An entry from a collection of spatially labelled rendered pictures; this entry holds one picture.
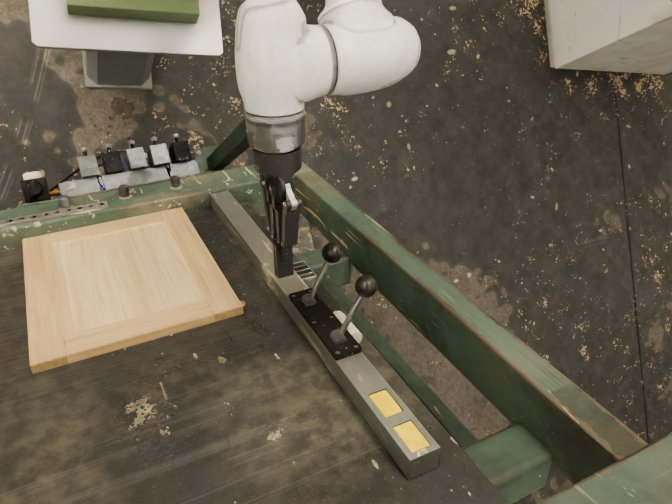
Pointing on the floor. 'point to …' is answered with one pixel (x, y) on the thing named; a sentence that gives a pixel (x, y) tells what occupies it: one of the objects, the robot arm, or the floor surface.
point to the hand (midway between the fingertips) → (283, 257)
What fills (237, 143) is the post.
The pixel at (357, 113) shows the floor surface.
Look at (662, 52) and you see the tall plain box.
